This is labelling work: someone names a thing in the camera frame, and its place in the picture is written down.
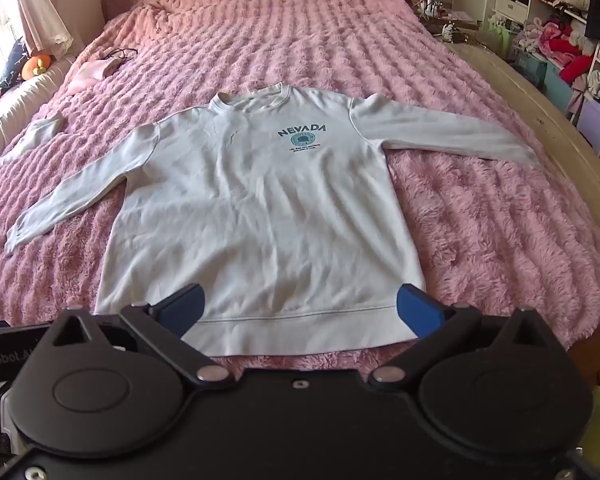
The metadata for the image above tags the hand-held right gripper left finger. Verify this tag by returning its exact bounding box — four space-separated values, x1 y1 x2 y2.
39 283 237 394

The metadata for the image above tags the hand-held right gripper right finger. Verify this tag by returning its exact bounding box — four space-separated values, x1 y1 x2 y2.
367 283 569 395

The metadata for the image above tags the small white folded cloth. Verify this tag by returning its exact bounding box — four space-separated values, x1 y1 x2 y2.
2 116 67 164

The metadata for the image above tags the orange plush toy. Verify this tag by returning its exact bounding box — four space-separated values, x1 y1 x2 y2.
21 50 56 81

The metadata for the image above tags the cream sofa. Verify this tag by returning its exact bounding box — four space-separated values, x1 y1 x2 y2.
0 57 74 172

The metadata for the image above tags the white printed sweatshirt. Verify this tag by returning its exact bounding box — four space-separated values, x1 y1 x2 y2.
4 83 542 359

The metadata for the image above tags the green storage box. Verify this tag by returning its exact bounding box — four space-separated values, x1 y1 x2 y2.
487 15 519 59

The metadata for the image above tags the white shelf unit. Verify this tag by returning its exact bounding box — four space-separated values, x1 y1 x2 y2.
489 0 600 162

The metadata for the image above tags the pile of colourful clothes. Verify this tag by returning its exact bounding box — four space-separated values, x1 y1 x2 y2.
514 14 600 102

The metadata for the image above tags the cream wooden bed frame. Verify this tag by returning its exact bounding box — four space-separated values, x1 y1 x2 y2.
444 42 600 262

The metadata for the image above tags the dark blue pillow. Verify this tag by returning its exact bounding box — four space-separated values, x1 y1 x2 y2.
0 37 31 96

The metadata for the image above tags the pink fluffy blanket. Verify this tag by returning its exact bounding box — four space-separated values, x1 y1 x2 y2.
0 0 600 392

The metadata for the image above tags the cluttered nightstand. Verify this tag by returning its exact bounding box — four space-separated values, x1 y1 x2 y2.
419 6 492 47

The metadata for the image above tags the pale curtain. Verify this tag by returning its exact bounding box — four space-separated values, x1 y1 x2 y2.
12 0 76 59

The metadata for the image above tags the small pink cloth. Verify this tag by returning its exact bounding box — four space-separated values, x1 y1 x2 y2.
68 56 127 96

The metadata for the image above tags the black cord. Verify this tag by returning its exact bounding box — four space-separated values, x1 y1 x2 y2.
102 47 139 64

